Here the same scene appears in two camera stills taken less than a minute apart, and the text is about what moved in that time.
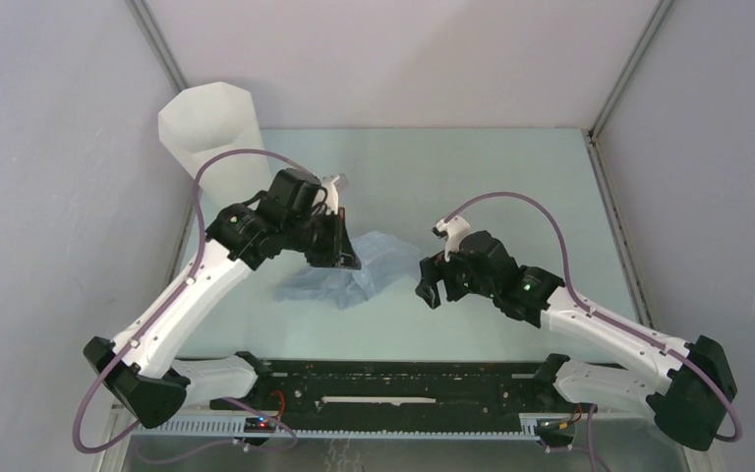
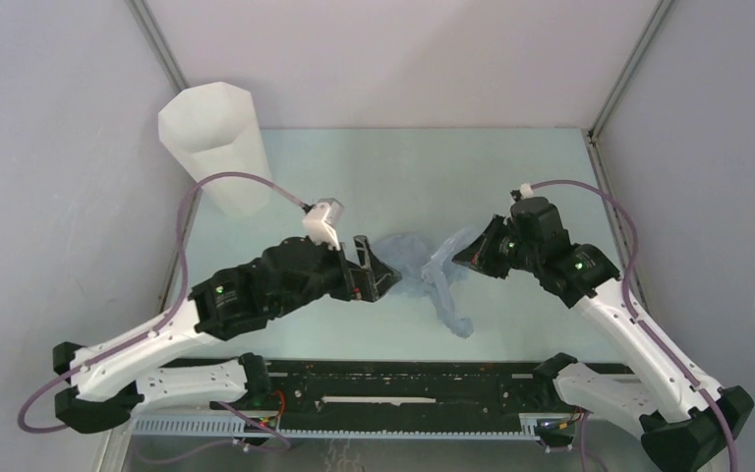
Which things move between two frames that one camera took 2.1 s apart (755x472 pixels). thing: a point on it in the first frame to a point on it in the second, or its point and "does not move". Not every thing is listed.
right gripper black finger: [429, 292] to [477, 254]
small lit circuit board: [259, 425] does not move
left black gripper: [335, 255] to [366, 286]
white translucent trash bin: [204, 120] does not move
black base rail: [400, 393] does not move
